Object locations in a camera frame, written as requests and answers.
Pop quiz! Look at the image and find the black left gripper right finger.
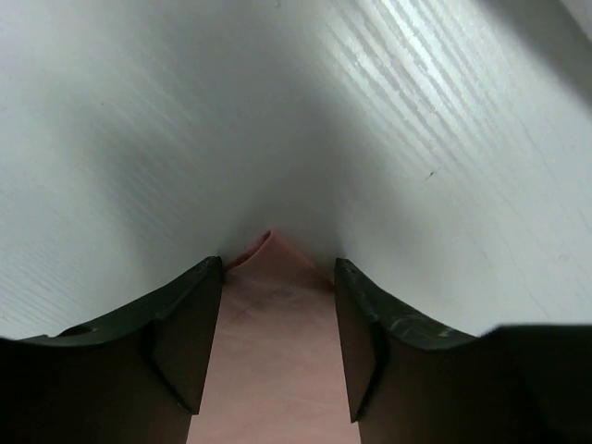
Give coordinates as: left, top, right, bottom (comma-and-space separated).
334, 259, 591, 443

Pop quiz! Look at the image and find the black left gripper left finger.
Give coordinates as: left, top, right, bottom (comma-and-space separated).
1, 256, 224, 443

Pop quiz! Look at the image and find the pink printed t shirt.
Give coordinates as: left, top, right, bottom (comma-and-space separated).
188, 232, 360, 444

